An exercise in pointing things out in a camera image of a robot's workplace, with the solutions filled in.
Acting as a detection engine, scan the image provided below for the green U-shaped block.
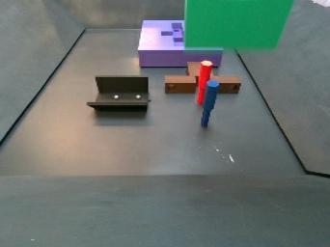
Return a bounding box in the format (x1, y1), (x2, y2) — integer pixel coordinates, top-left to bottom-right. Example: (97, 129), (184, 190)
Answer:
(185, 0), (294, 49)

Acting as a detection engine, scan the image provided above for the purple board with cross slot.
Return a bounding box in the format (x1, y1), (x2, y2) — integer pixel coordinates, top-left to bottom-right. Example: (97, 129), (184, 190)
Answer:
(138, 20), (224, 68)

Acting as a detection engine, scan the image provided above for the brown cross-shaped block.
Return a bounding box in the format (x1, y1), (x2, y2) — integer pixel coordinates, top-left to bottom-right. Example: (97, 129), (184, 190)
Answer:
(165, 62), (241, 94)

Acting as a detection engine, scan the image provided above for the blue cylinder peg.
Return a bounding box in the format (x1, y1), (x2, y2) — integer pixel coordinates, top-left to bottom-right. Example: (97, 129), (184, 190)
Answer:
(202, 80), (220, 127)

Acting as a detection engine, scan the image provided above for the red cylinder peg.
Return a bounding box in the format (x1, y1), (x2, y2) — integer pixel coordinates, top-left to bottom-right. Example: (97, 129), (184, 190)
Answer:
(198, 60), (213, 104)

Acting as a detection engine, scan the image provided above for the black angle bracket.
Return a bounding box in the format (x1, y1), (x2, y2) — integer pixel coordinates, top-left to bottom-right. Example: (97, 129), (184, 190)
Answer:
(87, 75), (150, 110)

